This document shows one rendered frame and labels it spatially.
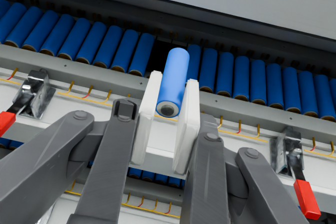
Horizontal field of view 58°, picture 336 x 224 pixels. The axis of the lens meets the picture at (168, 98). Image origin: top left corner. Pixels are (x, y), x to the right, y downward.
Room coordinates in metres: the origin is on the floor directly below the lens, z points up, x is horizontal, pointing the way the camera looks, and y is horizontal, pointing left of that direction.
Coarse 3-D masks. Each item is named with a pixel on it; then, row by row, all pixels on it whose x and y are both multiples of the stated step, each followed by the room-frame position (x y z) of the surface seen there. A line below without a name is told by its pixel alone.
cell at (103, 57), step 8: (112, 32) 0.34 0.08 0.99; (120, 32) 0.35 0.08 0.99; (104, 40) 0.33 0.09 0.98; (112, 40) 0.33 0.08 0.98; (104, 48) 0.31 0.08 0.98; (112, 48) 0.32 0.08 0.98; (96, 56) 0.30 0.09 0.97; (104, 56) 0.30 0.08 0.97; (112, 56) 0.31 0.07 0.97; (104, 64) 0.30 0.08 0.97
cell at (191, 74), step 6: (192, 48) 0.35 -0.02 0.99; (198, 48) 0.35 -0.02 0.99; (192, 54) 0.34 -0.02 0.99; (198, 54) 0.34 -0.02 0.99; (192, 60) 0.33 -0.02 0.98; (198, 60) 0.33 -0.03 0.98; (192, 66) 0.32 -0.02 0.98; (198, 66) 0.33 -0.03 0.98; (192, 72) 0.31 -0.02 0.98; (186, 78) 0.30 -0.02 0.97; (192, 78) 0.30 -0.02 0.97
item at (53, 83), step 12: (0, 72) 0.26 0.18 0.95; (60, 84) 0.26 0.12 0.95; (96, 96) 0.27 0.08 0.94; (120, 96) 0.27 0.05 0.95; (216, 120) 0.27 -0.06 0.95; (252, 132) 0.27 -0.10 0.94; (264, 132) 0.27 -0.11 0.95; (276, 132) 0.27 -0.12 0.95; (312, 144) 0.27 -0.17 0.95; (324, 144) 0.27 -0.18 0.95
